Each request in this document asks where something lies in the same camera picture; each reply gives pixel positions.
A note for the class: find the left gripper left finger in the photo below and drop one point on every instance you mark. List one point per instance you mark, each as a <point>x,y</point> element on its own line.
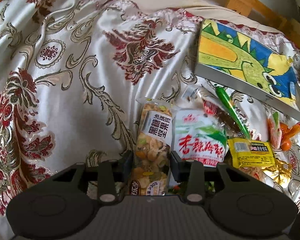
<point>111,172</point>

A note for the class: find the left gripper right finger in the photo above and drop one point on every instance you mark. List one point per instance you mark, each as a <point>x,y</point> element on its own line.
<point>190,172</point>

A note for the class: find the white green seaweed snack bag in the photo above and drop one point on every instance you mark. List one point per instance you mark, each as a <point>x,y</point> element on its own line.
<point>199,136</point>

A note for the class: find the nut bar snack pack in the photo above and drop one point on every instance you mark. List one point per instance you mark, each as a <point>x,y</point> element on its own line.
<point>153,146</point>

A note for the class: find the yellow snack bar wrapper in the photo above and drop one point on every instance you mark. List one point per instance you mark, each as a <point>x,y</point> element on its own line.
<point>250,153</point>

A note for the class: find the green candy stick pack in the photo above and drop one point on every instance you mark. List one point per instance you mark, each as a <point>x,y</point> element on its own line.
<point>230,107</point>

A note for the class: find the gold foil snack packet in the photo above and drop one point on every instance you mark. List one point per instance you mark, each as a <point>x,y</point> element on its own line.
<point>280,172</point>

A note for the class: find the clear orange snack bag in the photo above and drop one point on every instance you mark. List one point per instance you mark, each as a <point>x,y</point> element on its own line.
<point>279,131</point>

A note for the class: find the small orange tangerine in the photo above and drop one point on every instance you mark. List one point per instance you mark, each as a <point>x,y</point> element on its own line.
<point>286,145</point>

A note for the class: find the rice cracker pack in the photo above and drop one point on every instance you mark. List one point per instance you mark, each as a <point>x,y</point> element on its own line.
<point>255,172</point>

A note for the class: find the dark date snack packet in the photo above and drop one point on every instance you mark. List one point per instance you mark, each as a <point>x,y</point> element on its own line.
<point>211,105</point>

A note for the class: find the grey tray with drawing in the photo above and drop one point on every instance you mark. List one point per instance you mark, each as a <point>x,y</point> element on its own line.
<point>230,58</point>

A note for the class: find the floral satin bedspread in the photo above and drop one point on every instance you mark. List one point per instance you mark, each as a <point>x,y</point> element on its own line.
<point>71,75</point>

